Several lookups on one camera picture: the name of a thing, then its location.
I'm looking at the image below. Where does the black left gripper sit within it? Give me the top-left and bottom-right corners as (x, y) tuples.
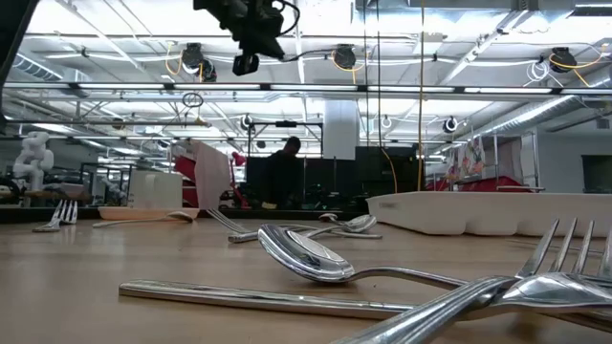
(192, 0), (289, 61)

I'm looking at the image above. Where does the silver fork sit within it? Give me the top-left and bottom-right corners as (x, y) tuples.
(328, 217), (612, 344)
(207, 207), (384, 241)
(32, 199), (79, 234)

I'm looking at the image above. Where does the person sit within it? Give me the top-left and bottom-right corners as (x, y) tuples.
(261, 136), (306, 210)

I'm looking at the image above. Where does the white hanging cloth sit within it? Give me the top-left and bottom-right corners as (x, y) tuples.
(192, 140), (232, 211)

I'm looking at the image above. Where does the red cart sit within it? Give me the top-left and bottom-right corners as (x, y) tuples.
(172, 153), (199, 208)

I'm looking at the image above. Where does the black desk partition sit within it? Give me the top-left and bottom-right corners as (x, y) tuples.
(244, 144), (423, 211)

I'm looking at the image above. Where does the colourful poster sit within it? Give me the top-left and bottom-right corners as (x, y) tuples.
(445, 135), (487, 182)

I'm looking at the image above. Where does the white robot figure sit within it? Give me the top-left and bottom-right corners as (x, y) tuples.
(11, 130), (55, 193)

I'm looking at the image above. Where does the wooden workbench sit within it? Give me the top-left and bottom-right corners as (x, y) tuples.
(0, 188), (93, 207)

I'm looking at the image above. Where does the red table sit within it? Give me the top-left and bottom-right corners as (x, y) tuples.
(424, 174), (533, 194)

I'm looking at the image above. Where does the white cutlery organizer tray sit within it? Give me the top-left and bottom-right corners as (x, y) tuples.
(365, 190), (612, 239)

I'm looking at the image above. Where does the metal rack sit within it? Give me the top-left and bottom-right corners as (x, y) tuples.
(492, 130), (546, 193)

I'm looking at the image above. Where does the dark monitor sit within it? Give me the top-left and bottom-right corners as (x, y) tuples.
(580, 153), (612, 195)

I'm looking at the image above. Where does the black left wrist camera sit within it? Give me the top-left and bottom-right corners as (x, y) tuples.
(231, 52), (261, 77)

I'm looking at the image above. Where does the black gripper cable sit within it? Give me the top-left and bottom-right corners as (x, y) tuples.
(272, 0), (336, 64)

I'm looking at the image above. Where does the black overhead frame rail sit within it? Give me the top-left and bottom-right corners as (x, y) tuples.
(0, 80), (612, 96)

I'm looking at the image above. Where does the black rack frame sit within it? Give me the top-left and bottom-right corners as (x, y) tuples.
(246, 119), (325, 160)

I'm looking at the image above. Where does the black table frame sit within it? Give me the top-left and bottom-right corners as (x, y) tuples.
(0, 205), (370, 225)

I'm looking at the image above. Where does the silver ventilation duct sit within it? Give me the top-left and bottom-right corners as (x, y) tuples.
(470, 66), (612, 140)
(12, 51), (92, 85)

